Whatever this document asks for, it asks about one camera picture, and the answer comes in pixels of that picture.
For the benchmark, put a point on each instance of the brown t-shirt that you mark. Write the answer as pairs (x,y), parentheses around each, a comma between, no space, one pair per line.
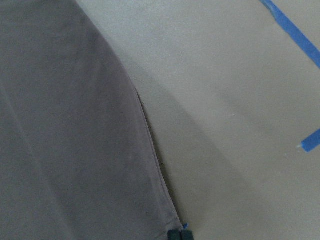
(77,160)

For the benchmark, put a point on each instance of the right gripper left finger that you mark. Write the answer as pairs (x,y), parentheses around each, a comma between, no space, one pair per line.
(174,235)

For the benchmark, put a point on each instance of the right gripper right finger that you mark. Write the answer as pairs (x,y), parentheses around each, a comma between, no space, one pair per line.
(187,235)

